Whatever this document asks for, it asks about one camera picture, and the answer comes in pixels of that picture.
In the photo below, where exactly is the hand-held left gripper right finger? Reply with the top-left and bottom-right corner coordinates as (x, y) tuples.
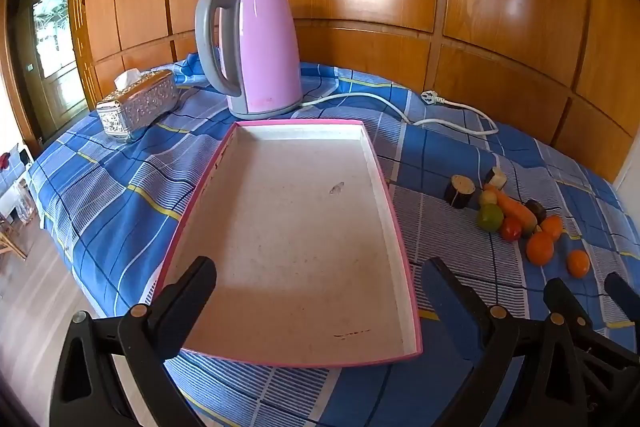
(422, 257), (640, 427)

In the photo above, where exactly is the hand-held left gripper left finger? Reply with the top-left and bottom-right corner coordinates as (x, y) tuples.
(50, 256), (217, 427)

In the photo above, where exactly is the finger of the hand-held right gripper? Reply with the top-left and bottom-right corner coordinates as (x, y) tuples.
(604, 272), (640, 310)

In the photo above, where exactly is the orange mandarin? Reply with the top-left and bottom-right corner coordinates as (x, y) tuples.
(540, 215), (564, 242)
(526, 232), (555, 266)
(566, 249), (591, 279)

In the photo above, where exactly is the green lime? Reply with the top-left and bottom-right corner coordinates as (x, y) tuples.
(476, 204), (504, 232)

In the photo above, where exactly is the red tomato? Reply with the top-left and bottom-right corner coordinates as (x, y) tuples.
(500, 217), (523, 243)

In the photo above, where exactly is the large dark eggplant piece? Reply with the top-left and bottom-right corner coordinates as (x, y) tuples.
(444, 175), (477, 210)

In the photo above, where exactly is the orange carrot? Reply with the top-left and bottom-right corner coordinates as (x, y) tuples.
(495, 191), (538, 238)

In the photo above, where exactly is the pink shallow tray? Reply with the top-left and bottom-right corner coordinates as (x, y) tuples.
(150, 119), (424, 367)

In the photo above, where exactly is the blue plaid bedsheet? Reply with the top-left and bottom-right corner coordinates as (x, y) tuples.
(27, 53), (640, 427)

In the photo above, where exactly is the dark brown round fruit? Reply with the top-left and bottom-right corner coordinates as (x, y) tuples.
(524, 200), (548, 225)

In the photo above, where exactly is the small white-ended eggplant piece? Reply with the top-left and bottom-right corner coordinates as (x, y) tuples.
(484, 166), (508, 190)

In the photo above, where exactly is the wooden stool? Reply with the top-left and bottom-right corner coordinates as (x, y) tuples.
(0, 217), (28, 260)

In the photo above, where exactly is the silver embossed tissue box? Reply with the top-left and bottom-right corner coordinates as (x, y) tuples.
(96, 69), (180, 142)

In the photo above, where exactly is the white tissue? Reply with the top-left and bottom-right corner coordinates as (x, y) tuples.
(114, 69), (142, 92)

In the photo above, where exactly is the pink electric kettle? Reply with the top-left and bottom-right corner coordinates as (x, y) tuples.
(194, 0), (304, 120)

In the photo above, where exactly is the white kettle power cord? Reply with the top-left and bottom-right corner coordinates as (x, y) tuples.
(299, 90), (500, 136)

